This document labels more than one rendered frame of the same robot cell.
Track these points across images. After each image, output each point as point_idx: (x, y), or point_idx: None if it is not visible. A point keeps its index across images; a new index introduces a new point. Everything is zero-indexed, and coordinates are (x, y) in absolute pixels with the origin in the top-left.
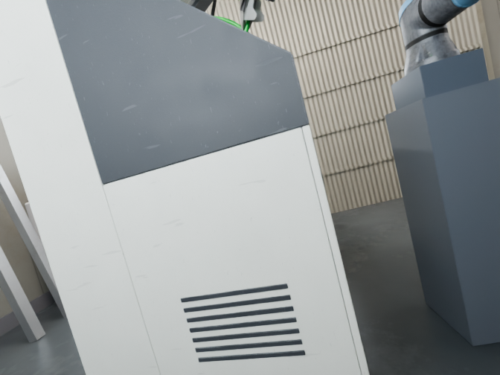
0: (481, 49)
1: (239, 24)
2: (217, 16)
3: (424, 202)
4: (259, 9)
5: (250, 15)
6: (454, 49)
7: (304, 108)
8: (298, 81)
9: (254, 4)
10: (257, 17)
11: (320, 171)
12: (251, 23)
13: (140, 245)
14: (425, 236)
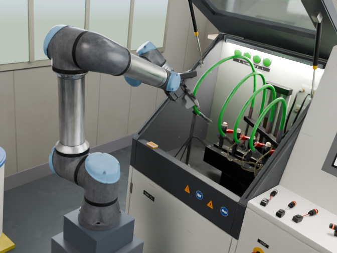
0: (64, 215)
1: (229, 94)
2: (242, 78)
3: None
4: (186, 100)
5: (185, 103)
6: (80, 206)
7: (130, 158)
8: (131, 148)
9: (188, 96)
10: (190, 104)
11: (128, 182)
12: (196, 105)
13: None
14: None
